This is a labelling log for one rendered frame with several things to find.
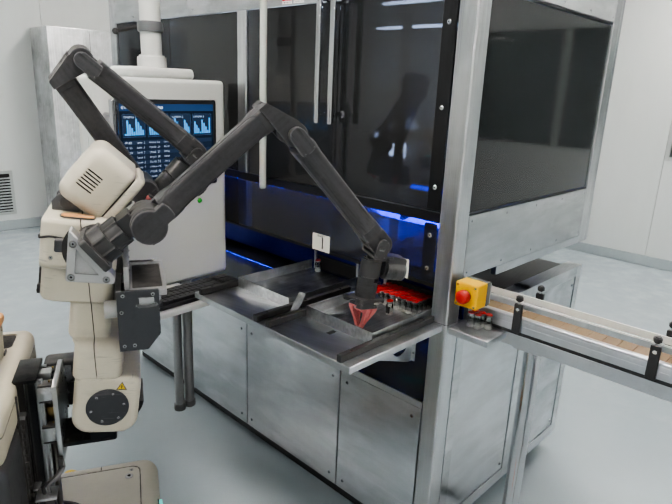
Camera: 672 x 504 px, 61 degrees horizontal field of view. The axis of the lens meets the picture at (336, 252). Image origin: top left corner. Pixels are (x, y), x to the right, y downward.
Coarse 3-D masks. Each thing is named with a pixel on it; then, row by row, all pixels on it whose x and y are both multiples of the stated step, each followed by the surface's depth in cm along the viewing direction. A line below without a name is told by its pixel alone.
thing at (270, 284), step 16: (256, 272) 197; (272, 272) 202; (288, 272) 207; (304, 272) 209; (320, 272) 210; (256, 288) 185; (272, 288) 191; (288, 288) 192; (304, 288) 193; (320, 288) 184; (336, 288) 189
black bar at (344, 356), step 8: (424, 320) 165; (432, 320) 168; (400, 328) 159; (408, 328) 160; (416, 328) 163; (384, 336) 153; (392, 336) 155; (400, 336) 158; (360, 344) 148; (368, 344) 148; (376, 344) 150; (344, 352) 143; (352, 352) 144; (360, 352) 146; (344, 360) 142
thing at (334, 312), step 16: (320, 304) 173; (336, 304) 178; (320, 320) 166; (336, 320) 161; (352, 320) 168; (384, 320) 169; (400, 320) 169; (416, 320) 166; (352, 336) 157; (368, 336) 153
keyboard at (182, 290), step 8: (200, 280) 212; (208, 280) 212; (216, 280) 216; (224, 280) 213; (168, 288) 203; (176, 288) 203; (184, 288) 204; (192, 288) 203; (168, 296) 195; (176, 296) 196; (184, 296) 196; (192, 296) 198; (160, 304) 189; (168, 304) 191; (176, 304) 192
